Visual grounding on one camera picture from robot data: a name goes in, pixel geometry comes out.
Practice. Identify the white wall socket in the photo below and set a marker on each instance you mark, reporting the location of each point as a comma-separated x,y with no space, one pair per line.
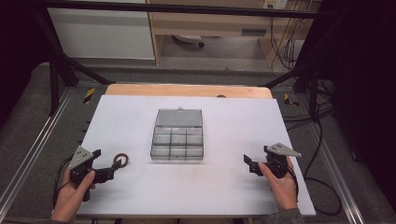
275,3

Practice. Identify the aluminium floor rail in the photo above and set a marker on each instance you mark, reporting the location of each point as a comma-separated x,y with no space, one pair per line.
337,174
34,144

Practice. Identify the white cabinet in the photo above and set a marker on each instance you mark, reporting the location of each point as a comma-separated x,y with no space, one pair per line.
99,31

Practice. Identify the black metal frame stand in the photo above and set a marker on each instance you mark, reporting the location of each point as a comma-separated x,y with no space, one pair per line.
306,73
65,67

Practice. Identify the office chair base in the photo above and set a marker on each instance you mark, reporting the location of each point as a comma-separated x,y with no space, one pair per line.
190,39

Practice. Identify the person's left hand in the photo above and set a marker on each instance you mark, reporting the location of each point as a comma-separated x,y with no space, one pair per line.
70,197

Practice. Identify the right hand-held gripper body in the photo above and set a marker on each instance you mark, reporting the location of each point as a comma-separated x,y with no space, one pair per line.
278,160

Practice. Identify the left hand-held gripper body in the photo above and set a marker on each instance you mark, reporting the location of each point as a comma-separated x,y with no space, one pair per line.
81,158

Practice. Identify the person's right hand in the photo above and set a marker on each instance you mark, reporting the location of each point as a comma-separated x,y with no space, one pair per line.
285,189

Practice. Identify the clear plastic compartment box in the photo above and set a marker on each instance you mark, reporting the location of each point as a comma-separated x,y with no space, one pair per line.
177,137

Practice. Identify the white table board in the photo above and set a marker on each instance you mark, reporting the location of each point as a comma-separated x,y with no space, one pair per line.
193,186

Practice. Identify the black curtain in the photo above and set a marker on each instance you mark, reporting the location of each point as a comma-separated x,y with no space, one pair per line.
15,46
367,93

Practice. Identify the wooden table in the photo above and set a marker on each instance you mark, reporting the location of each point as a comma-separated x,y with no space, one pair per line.
174,90

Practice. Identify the yellow black floor tape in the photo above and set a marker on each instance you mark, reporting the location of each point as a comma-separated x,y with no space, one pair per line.
89,95
289,100

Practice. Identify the black metal frame bar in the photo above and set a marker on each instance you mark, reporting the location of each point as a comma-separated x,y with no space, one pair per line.
186,9

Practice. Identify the light wooden desk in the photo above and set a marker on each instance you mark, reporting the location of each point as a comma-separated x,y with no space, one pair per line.
211,21

